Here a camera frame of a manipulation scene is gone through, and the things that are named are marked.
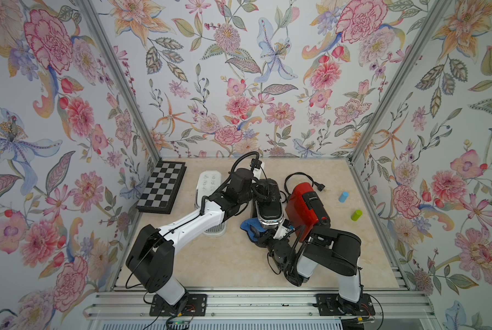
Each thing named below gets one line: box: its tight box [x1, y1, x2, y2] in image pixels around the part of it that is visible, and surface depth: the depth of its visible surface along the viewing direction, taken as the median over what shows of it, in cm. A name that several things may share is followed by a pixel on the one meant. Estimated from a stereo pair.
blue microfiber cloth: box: [240, 217, 268, 242], surface depth 88 cm
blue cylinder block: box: [338, 191, 350, 203], surface depth 105 cm
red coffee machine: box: [285, 182, 331, 242], surface depth 82 cm
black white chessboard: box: [136, 160, 187, 215], surface depth 106 cm
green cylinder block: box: [350, 209, 363, 222], surface depth 97 cm
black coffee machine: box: [254, 198, 284, 229], surface depth 75 cm
